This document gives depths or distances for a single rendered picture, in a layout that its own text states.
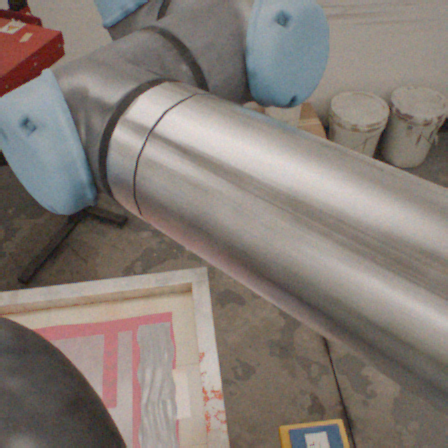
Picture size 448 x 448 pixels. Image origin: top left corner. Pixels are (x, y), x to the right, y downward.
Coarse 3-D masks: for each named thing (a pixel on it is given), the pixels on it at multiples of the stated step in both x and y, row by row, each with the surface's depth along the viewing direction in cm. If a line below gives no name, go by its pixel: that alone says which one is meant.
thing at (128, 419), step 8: (112, 408) 101; (120, 408) 101; (128, 408) 101; (136, 408) 101; (112, 416) 100; (120, 416) 100; (128, 416) 99; (136, 416) 99; (120, 424) 99; (128, 424) 98; (136, 424) 98; (176, 424) 98; (120, 432) 98; (128, 432) 97; (136, 432) 97; (176, 432) 97; (128, 440) 96; (136, 440) 96
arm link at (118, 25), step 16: (96, 0) 39; (112, 0) 38; (128, 0) 38; (144, 0) 38; (160, 0) 38; (112, 16) 39; (128, 16) 39; (144, 16) 38; (112, 32) 41; (128, 32) 40
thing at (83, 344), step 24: (168, 312) 115; (48, 336) 112; (72, 336) 112; (96, 336) 112; (120, 336) 111; (72, 360) 108; (96, 360) 108; (120, 360) 108; (96, 384) 104; (120, 384) 104
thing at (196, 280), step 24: (48, 288) 117; (72, 288) 116; (96, 288) 116; (120, 288) 116; (144, 288) 116; (168, 288) 117; (192, 288) 115; (0, 312) 116; (216, 360) 103; (216, 384) 99; (216, 408) 96; (216, 432) 93
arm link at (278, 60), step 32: (192, 0) 36; (224, 0) 33; (256, 0) 32; (288, 0) 32; (192, 32) 31; (224, 32) 32; (256, 32) 32; (288, 32) 32; (320, 32) 34; (224, 64) 32; (256, 64) 32; (288, 64) 33; (320, 64) 35; (224, 96) 32; (256, 96) 34; (288, 96) 34
